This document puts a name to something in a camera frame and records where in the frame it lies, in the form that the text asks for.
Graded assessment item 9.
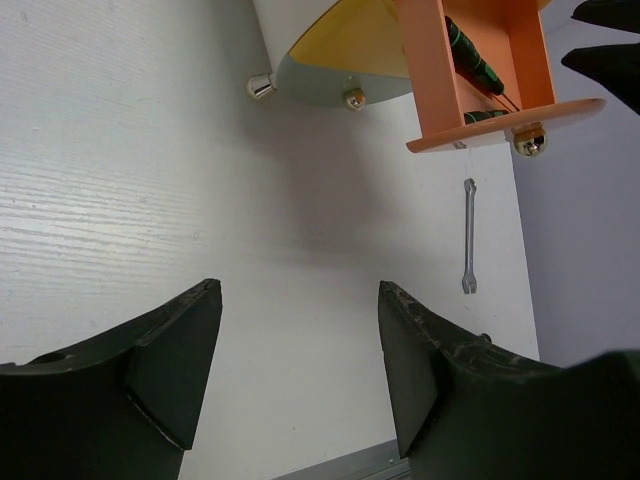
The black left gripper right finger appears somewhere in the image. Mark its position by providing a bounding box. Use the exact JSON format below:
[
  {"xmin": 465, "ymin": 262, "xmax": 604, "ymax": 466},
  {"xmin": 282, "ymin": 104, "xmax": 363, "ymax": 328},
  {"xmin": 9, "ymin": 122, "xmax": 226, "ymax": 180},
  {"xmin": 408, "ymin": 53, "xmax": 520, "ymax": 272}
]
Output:
[{"xmin": 378, "ymin": 281, "xmax": 639, "ymax": 479}]

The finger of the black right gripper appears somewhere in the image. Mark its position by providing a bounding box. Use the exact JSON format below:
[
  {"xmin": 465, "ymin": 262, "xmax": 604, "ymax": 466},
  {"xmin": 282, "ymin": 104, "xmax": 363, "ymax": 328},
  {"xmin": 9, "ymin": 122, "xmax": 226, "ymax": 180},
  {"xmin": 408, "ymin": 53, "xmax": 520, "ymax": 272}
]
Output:
[
  {"xmin": 571, "ymin": 0, "xmax": 639, "ymax": 33},
  {"xmin": 561, "ymin": 43, "xmax": 640, "ymax": 114}
]

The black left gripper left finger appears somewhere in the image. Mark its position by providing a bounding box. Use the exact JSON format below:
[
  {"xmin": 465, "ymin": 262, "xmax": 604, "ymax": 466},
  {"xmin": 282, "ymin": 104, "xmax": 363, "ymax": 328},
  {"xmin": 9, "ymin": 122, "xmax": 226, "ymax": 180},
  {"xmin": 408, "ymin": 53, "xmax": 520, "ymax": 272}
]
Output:
[{"xmin": 1, "ymin": 279, "xmax": 223, "ymax": 479}]

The orange drawer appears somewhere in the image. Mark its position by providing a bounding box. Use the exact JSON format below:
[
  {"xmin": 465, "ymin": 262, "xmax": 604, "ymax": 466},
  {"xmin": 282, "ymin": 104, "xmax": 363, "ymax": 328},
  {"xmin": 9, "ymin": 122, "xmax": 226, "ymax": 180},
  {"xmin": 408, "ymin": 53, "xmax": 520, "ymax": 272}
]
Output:
[{"xmin": 395, "ymin": 0, "xmax": 606, "ymax": 157}]

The silver open-end wrench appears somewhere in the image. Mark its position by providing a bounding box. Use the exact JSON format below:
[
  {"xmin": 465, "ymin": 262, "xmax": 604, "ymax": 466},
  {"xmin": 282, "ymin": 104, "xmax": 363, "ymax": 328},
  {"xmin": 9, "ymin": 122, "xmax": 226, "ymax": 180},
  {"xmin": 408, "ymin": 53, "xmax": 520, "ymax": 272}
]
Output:
[{"xmin": 462, "ymin": 178, "xmax": 477, "ymax": 295}]

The cream drawer cabinet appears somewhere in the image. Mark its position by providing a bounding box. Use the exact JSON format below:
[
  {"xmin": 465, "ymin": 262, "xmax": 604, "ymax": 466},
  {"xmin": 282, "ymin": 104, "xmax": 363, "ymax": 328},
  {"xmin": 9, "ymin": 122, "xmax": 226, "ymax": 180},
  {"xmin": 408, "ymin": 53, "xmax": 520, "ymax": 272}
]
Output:
[{"xmin": 246, "ymin": 0, "xmax": 412, "ymax": 111}]

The aluminium table rail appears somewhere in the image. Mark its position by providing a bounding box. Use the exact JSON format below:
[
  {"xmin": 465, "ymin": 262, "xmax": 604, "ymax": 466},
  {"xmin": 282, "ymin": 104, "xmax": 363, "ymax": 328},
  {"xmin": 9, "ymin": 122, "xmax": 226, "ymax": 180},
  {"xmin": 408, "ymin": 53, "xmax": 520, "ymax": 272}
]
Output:
[{"xmin": 275, "ymin": 440, "xmax": 411, "ymax": 480}]

